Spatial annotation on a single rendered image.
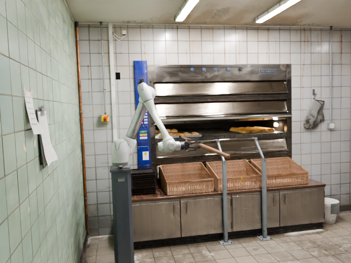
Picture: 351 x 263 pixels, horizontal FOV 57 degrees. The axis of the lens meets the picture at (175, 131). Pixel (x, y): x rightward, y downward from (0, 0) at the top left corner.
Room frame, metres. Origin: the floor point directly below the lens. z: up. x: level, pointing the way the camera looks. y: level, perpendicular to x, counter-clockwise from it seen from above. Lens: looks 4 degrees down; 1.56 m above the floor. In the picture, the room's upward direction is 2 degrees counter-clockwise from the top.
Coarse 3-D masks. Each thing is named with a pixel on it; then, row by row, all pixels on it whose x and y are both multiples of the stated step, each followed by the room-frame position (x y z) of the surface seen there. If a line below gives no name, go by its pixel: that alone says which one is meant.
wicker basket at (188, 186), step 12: (168, 168) 4.04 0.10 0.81; (180, 168) 4.07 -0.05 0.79; (192, 168) 4.10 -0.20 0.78; (204, 168) 3.99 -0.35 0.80; (168, 180) 4.00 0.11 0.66; (180, 180) 4.03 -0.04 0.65; (192, 180) 3.64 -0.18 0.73; (204, 180) 3.67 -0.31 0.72; (168, 192) 3.58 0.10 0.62; (180, 192) 3.61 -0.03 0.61; (192, 192) 3.64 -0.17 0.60; (204, 192) 3.67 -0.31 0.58
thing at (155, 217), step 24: (216, 192) 3.66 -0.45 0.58; (240, 192) 3.69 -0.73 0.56; (288, 192) 3.80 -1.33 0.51; (312, 192) 3.86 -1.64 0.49; (144, 216) 3.49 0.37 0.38; (168, 216) 3.54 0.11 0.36; (192, 216) 3.59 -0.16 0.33; (216, 216) 3.64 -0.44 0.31; (240, 216) 3.69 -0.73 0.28; (288, 216) 3.80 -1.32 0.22; (312, 216) 3.86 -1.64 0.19; (144, 240) 3.49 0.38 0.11; (168, 240) 3.58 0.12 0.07; (192, 240) 3.63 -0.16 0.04; (216, 240) 3.68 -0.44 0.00
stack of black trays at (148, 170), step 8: (144, 168) 3.91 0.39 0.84; (152, 168) 3.90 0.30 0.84; (136, 176) 3.63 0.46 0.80; (144, 176) 3.64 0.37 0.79; (152, 176) 3.66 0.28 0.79; (136, 184) 3.63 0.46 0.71; (144, 184) 3.64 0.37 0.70; (152, 184) 3.65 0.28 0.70; (136, 192) 3.62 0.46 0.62; (144, 192) 3.64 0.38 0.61; (152, 192) 3.65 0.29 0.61
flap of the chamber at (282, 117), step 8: (168, 120) 3.95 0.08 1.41; (176, 120) 3.96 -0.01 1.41; (184, 120) 3.98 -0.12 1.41; (192, 120) 4.00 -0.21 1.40; (200, 120) 4.03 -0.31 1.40; (208, 120) 4.08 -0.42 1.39; (216, 120) 4.12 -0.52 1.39; (224, 120) 4.16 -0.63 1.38; (232, 120) 4.21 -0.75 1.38; (240, 120) 4.25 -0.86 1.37; (248, 120) 4.30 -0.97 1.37; (256, 120) 4.35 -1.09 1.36
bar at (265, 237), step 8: (256, 144) 3.87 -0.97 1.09; (224, 160) 3.62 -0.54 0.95; (264, 160) 3.69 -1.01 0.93; (224, 168) 3.60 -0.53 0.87; (264, 168) 3.69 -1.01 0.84; (224, 176) 3.60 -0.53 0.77; (264, 176) 3.69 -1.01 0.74; (224, 184) 3.60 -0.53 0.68; (264, 184) 3.69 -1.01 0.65; (224, 192) 3.60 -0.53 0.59; (264, 192) 3.69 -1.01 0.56; (224, 200) 3.60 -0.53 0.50; (264, 200) 3.69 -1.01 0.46; (224, 208) 3.60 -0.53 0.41; (264, 208) 3.69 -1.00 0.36; (224, 216) 3.60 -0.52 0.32; (264, 216) 3.69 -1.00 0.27; (224, 224) 3.60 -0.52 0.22; (264, 224) 3.69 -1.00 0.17; (224, 232) 3.61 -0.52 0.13; (264, 232) 3.69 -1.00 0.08; (224, 240) 3.61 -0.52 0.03; (264, 240) 3.63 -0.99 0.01
